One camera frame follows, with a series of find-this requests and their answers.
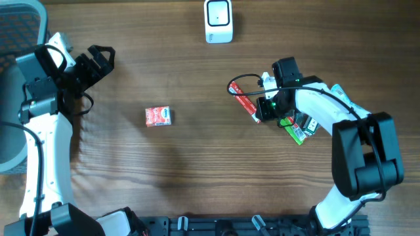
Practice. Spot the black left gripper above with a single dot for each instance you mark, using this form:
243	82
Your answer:
84	67

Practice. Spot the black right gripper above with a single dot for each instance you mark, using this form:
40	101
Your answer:
264	109

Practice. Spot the green snack bag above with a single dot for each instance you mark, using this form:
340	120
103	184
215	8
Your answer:
293	129

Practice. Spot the red stick sachet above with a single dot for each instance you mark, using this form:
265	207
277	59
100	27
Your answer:
244	101

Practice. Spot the green white medicine box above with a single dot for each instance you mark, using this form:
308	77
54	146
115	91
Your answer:
307	124

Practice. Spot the mint green wipes pack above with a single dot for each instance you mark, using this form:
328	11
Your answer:
339	92

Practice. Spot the red tissue pack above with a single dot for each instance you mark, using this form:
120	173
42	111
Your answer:
158	116

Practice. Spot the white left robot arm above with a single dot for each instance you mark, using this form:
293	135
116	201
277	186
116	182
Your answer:
53	81

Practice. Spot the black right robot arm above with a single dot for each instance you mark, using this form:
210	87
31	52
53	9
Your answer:
365	157

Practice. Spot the white barcode scanner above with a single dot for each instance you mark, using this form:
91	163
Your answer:
218	21

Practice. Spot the dark grey plastic basket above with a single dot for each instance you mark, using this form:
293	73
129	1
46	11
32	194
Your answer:
23	25

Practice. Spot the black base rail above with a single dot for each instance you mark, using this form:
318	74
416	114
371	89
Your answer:
293	225

